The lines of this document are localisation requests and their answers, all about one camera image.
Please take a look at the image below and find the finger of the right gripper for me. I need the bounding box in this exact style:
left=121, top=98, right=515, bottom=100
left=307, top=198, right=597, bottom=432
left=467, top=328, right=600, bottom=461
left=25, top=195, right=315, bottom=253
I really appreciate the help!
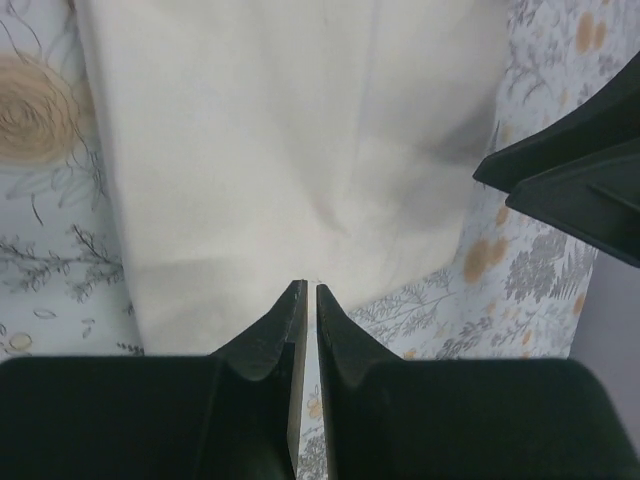
left=506, top=139, right=639, bottom=267
left=473, top=57, right=639, bottom=193

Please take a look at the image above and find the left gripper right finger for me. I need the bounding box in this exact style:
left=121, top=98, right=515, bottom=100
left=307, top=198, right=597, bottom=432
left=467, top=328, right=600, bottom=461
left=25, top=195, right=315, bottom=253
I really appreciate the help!
left=316, top=285, right=630, bottom=479

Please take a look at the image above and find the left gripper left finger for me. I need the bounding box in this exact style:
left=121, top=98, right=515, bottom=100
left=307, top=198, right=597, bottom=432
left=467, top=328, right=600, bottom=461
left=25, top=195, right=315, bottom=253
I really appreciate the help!
left=1, top=280, right=307, bottom=479

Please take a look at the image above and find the cream white t shirt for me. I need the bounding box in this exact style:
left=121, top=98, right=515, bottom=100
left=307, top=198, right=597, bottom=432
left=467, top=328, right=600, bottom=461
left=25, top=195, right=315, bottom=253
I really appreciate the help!
left=75, top=1, right=508, bottom=354

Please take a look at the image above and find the floral patterned table mat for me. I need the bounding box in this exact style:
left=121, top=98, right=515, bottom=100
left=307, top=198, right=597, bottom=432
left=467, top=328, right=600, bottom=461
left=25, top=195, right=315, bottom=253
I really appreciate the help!
left=0, top=0, right=640, bottom=480

